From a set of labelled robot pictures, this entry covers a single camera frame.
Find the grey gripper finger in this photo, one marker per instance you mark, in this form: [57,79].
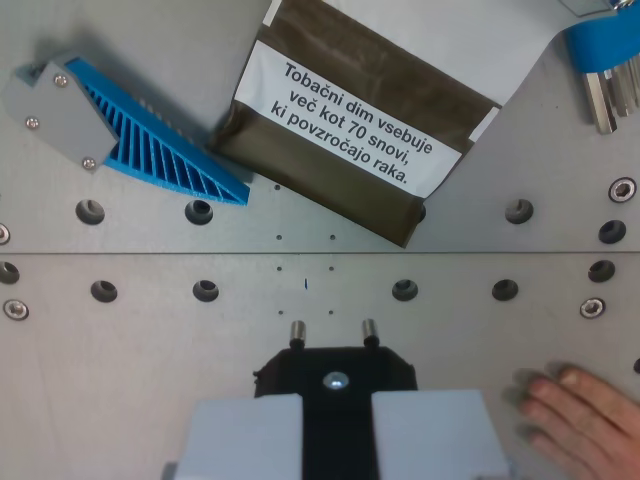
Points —
[240,440]
[430,440]

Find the black plug with metal pins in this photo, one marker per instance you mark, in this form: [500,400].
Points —
[337,405]

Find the silver socket head screw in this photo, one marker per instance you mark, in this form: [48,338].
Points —
[622,190]
[15,309]
[2,233]
[592,307]

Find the bare human hand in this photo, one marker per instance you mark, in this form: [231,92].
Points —
[585,425]

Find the blue ribbed plastic wedge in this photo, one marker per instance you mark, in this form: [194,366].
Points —
[165,160]

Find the brown tobacco pouch, warning label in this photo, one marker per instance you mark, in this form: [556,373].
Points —
[345,135]

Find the grey cover plate with screws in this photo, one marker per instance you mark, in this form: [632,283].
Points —
[60,115]

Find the silver hex rod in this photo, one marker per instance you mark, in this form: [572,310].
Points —
[634,85]
[600,102]
[620,92]

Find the blue plastic tool holder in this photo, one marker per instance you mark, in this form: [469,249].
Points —
[602,42]

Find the silver metal bracket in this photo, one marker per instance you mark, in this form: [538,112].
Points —
[585,7]

